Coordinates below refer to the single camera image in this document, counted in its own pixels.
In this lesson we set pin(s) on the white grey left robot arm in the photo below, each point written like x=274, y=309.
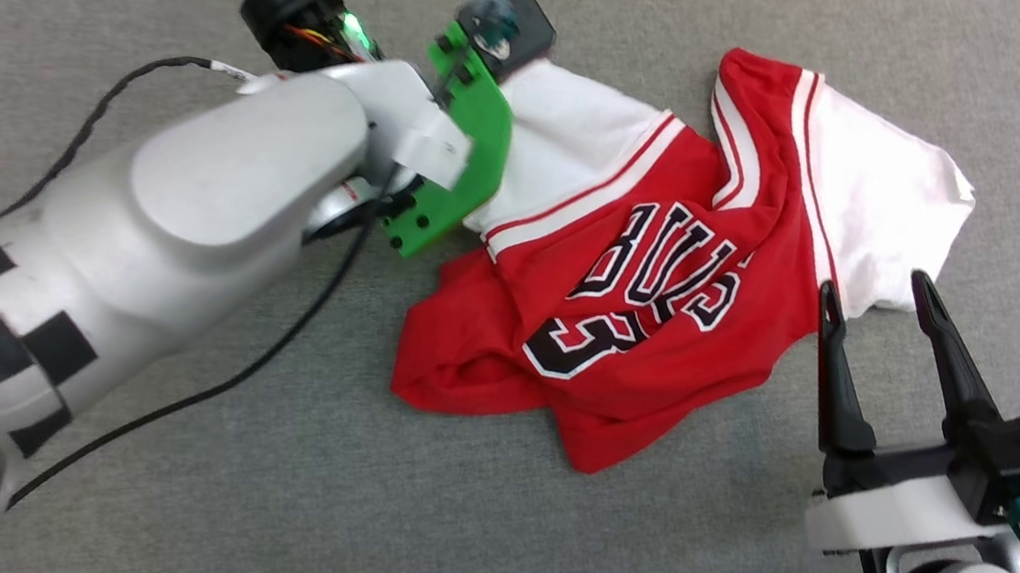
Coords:
x=175, y=226

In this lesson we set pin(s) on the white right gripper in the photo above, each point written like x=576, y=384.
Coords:
x=900, y=517

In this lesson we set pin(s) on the teal left camera connector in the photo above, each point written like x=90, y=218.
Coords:
x=490, y=26

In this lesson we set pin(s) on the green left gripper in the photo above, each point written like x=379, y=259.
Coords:
x=481, y=141

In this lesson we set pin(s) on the red and white basketball jersey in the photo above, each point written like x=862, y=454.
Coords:
x=662, y=350

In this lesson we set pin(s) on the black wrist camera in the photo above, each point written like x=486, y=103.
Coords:
x=529, y=22
x=1009, y=462

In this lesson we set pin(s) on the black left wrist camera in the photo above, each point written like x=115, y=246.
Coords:
x=529, y=22

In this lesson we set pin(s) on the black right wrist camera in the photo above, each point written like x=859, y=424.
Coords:
x=1009, y=462

